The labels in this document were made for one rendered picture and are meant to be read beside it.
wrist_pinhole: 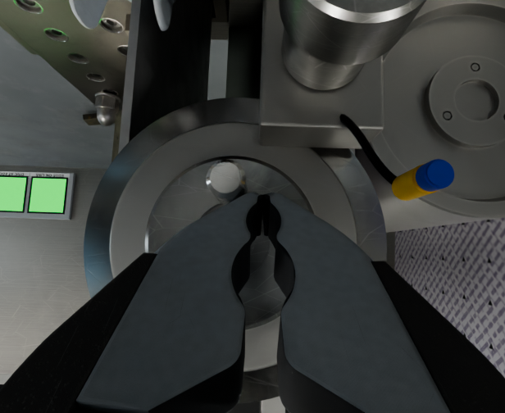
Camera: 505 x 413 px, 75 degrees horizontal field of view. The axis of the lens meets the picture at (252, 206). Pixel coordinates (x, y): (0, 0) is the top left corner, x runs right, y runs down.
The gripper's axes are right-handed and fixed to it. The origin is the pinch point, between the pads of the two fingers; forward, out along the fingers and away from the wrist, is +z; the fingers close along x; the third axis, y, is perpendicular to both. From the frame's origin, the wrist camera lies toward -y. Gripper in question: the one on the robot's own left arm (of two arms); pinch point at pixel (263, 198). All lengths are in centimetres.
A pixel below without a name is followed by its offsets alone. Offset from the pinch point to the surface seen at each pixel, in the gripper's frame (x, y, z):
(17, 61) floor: -173, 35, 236
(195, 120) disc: -3.5, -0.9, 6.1
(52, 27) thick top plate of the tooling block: -22.4, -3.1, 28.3
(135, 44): -7.1, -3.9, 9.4
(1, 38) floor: -165, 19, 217
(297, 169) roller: 1.6, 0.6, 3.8
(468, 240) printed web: 16.4, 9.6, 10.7
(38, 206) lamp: -32.5, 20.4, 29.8
